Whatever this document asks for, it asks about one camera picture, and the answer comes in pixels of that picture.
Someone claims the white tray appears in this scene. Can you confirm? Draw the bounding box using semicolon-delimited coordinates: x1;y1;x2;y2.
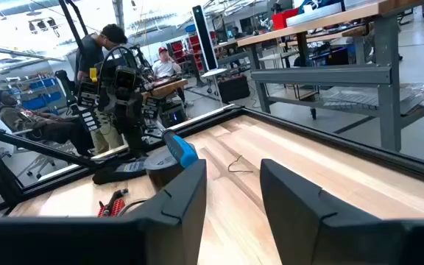
285;2;345;27

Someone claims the red storage bin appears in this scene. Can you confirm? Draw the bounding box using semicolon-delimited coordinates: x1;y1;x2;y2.
270;7;300;31

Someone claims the black equipment case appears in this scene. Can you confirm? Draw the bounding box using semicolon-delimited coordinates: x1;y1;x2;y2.
217;75;252;105

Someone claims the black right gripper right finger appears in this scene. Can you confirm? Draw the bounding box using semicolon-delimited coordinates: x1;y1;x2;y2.
259;158;424;265

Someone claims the black ratchet driver handle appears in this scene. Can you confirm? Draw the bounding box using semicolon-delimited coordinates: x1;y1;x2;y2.
103;188;130;214

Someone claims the grey duct tape roll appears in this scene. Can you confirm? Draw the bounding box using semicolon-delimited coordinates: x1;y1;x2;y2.
144;149;186;193

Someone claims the blue black handled screwdriver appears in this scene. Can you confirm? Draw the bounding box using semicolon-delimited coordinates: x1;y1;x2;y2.
161;129;199;169

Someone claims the round grey stand base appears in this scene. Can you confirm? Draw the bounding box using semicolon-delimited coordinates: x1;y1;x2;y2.
199;68;228;108

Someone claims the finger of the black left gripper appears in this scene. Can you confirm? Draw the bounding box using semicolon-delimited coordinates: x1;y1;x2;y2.
127;110;143;148
115;110;129;148

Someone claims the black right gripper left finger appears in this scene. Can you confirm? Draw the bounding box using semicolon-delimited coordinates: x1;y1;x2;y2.
0;158;208;265

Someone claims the thin brown wire piece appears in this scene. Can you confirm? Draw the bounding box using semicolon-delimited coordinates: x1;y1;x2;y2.
227;154;255;174

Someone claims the person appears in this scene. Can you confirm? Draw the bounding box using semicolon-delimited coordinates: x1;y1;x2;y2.
151;46;194;108
0;89;96;156
74;23;129;155

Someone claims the tall black tower panel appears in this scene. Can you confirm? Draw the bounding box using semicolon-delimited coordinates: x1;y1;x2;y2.
191;4;219;72

